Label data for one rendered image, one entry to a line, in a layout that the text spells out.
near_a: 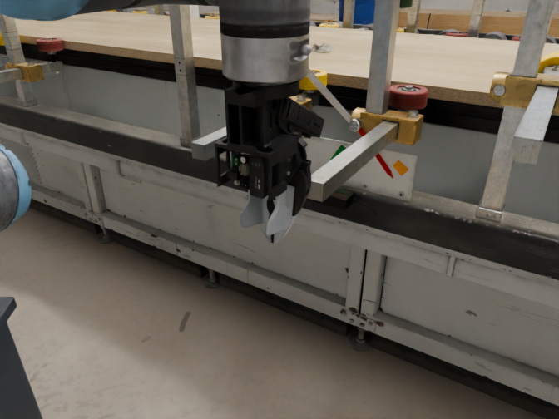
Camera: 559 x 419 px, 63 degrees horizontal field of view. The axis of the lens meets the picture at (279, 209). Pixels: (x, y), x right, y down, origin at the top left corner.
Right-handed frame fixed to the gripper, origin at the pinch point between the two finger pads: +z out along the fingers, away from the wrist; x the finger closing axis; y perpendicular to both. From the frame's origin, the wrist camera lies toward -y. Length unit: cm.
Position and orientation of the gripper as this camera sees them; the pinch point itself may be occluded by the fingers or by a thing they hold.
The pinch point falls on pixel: (276, 231)
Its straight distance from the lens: 59.6
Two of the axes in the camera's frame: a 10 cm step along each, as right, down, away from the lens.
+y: -5.0, 4.1, -7.6
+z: 0.0, 8.8, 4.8
